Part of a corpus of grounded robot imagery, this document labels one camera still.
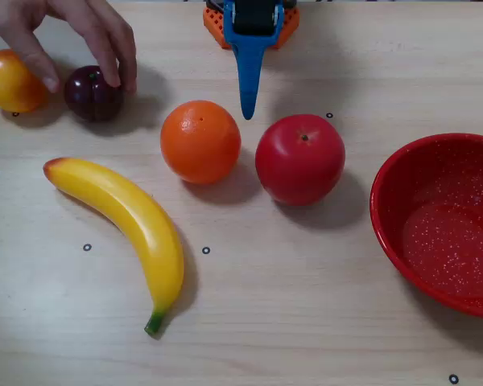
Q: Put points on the dark grey table clamp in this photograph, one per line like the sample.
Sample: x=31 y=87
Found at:
x=214 y=3

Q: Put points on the dark purple plum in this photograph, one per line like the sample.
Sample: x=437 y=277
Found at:
x=92 y=102

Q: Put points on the bare human hand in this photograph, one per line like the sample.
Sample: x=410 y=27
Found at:
x=16 y=20

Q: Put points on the yellow orange peach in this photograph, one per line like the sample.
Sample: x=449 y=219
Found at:
x=8 y=88

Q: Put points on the red speckled bowl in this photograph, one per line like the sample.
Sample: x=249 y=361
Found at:
x=447 y=241

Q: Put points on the yellow banana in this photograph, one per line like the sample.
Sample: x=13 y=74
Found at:
x=145 y=225

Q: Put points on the red apple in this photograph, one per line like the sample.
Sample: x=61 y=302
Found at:
x=300 y=165

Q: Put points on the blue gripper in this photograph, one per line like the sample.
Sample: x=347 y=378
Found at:
x=250 y=40

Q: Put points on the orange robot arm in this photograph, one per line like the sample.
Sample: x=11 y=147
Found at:
x=290 y=24

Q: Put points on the orange fruit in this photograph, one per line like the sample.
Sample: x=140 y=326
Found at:
x=201 y=144

